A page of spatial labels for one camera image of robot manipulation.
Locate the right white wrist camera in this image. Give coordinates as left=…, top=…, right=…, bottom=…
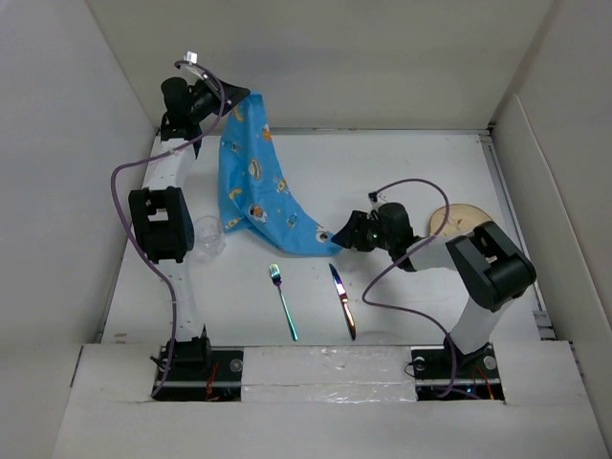
left=368, top=191, right=385, bottom=209

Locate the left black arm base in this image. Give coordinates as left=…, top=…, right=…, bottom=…
left=152, top=347, right=244, bottom=403

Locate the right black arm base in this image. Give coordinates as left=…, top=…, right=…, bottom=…
left=404, top=343, right=505, bottom=402

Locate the clear plastic cup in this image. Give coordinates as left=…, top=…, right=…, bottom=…
left=194, top=216, right=226, bottom=260

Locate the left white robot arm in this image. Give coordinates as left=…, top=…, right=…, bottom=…
left=128, top=76, right=250, bottom=380

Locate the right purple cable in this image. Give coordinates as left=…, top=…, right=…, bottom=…
left=361, top=179, right=463, bottom=399

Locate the blue patterned cloth placemat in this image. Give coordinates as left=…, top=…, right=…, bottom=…
left=218, top=92, right=340, bottom=257

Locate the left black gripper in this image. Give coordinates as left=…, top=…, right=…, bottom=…
left=187, top=72, right=249, bottom=123

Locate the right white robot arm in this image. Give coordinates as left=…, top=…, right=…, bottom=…
left=331, top=203, right=536, bottom=377

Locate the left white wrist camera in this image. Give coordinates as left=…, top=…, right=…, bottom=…
left=185, top=51, right=198, bottom=64

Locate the iridescent knife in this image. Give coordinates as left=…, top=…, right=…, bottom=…
left=329, top=264, right=357, bottom=341

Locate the iridescent fork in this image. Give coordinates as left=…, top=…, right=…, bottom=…
left=269, top=263, right=298, bottom=341

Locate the beige floral plate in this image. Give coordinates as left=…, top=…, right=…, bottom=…
left=429, top=204, right=492, bottom=236

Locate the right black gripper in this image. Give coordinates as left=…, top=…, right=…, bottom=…
left=331, top=210, right=394, bottom=252

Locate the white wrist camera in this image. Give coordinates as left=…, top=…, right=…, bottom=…
left=368, top=191, right=385, bottom=209
left=185, top=51, right=198, bottom=64

